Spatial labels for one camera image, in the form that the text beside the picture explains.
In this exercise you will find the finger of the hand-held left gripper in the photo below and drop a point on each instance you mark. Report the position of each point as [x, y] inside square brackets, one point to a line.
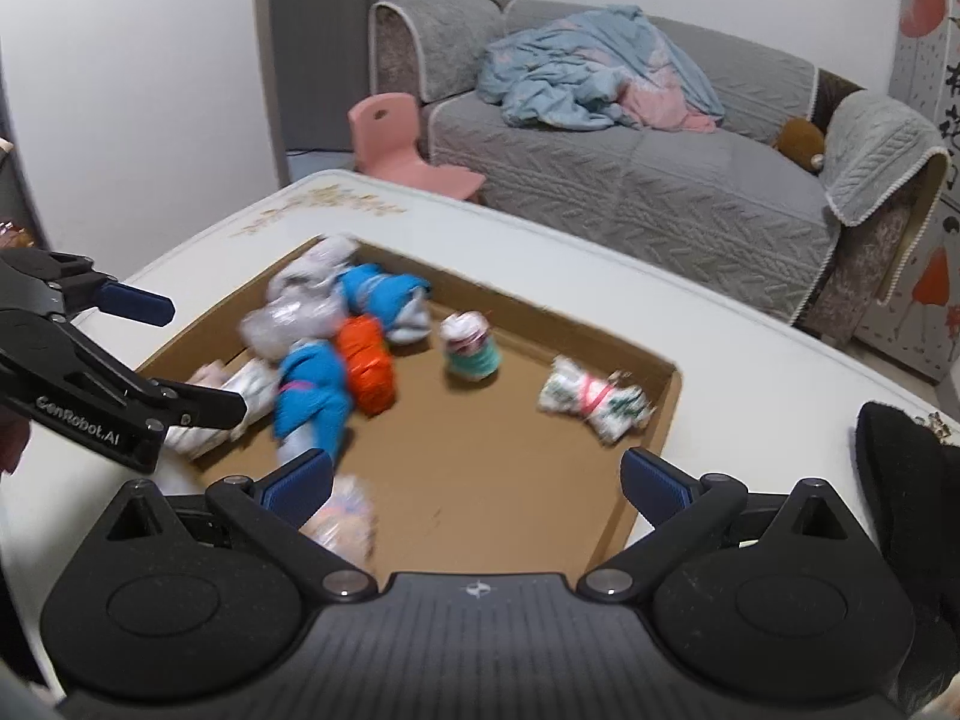
[139, 302]
[210, 405]

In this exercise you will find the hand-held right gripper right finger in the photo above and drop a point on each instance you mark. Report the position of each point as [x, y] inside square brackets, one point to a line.
[656, 484]

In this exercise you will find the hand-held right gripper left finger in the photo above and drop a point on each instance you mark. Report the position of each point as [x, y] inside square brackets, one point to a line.
[296, 484]

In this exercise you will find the pale pink plastic bundle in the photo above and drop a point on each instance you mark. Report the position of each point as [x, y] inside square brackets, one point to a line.
[345, 517]

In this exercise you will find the blue bundle with pink tie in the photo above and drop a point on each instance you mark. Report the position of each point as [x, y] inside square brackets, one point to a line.
[311, 390]

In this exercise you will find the white green-red printed bundle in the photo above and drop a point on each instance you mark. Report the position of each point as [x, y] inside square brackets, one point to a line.
[585, 394]

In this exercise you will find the clear plastic bag bundle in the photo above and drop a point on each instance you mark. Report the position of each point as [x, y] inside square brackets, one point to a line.
[289, 319]

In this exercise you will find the orange plastic bag bundle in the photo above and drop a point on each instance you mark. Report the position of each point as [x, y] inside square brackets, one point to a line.
[367, 367]

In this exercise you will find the shallow cardboard box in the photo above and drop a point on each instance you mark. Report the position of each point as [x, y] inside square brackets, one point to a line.
[465, 450]

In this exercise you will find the teal and white bundle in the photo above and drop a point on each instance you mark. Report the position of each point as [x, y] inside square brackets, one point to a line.
[472, 356]

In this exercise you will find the person's left hand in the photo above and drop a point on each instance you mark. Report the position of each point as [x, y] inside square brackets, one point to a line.
[11, 446]

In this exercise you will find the white cloth bundle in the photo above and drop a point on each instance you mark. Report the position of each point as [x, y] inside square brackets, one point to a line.
[322, 259]

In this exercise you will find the blue and white bundle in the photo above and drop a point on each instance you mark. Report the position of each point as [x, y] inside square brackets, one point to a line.
[375, 292]

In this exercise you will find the black cloth item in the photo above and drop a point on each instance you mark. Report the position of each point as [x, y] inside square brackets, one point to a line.
[915, 480]

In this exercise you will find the grey sofa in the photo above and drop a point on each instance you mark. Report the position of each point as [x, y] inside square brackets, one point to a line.
[637, 187]

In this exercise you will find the pink plastic chair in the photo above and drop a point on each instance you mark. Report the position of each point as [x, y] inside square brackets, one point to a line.
[390, 135]

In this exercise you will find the grey door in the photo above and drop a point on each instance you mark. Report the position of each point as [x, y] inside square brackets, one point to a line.
[330, 30]

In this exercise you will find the brown plush toy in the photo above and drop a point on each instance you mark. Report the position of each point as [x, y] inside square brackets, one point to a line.
[799, 139]

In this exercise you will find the pink cloth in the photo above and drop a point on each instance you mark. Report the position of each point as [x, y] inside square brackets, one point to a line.
[660, 105]

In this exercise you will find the printed folding screen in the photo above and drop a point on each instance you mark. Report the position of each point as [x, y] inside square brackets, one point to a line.
[922, 165]

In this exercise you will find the light blue blanket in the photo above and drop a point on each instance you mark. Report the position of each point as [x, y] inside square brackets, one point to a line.
[570, 67]

